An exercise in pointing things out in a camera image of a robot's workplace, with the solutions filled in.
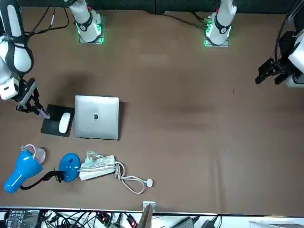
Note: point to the black mouse pad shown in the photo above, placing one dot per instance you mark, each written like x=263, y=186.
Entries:
x=51, y=126

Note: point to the aluminium post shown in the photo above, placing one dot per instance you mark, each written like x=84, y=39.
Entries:
x=148, y=213

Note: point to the small board with red light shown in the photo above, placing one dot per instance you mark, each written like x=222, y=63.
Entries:
x=104, y=217

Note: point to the white power strip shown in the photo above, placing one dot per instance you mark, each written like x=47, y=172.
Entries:
x=97, y=168

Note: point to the large black power adapter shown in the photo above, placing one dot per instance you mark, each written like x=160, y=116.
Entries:
x=183, y=223

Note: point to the blue desk lamp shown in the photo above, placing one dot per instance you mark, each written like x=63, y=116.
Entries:
x=23, y=168

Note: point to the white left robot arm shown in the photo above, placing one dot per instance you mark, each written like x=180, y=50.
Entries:
x=222, y=23

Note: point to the white charger adapter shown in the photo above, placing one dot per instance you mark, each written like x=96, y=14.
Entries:
x=89, y=160

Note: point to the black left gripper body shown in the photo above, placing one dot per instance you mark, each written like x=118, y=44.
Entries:
x=286, y=47

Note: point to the grey laptop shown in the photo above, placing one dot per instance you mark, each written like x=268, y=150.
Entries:
x=95, y=126

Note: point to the white computer mouse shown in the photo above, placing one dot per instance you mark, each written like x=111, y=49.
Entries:
x=64, y=123

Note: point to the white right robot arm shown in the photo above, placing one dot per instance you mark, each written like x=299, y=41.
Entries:
x=16, y=54

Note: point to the pink cup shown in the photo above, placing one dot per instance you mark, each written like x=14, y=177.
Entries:
x=41, y=155

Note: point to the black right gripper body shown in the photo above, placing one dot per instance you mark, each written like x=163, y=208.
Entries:
x=29, y=99

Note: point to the small black power adapter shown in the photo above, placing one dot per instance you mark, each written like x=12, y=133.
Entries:
x=211, y=224

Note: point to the black labelled power adapter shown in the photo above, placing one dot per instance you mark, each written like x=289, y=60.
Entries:
x=21, y=218

